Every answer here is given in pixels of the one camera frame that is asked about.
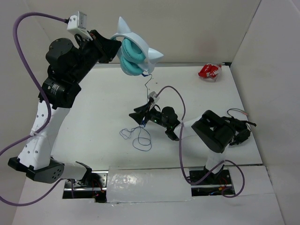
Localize aluminium frame rail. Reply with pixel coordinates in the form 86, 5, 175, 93
94, 62, 232, 68

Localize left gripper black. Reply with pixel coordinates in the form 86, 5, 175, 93
70, 29, 122, 83

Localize red crumpled wrapper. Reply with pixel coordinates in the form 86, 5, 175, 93
198, 63, 222, 82

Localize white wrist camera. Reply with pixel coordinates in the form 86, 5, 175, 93
67, 11, 92, 40
148, 91, 159, 105

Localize teal white cat-ear headphones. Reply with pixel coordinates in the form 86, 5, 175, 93
111, 17, 164, 76

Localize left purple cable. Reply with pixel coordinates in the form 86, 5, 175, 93
0, 12, 71, 207

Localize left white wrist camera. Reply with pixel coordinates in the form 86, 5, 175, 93
67, 11, 92, 40

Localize white taped front panel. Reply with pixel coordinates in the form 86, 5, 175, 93
106, 166, 193, 203

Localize purple cable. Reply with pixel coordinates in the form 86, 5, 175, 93
156, 86, 246, 199
0, 12, 71, 207

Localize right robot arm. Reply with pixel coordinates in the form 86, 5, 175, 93
129, 105, 235, 186

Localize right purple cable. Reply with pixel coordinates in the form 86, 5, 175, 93
156, 86, 246, 199

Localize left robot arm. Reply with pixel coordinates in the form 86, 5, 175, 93
8, 30, 121, 187

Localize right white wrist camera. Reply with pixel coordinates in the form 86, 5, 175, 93
148, 91, 159, 105

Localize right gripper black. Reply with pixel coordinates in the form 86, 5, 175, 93
129, 101, 170, 128

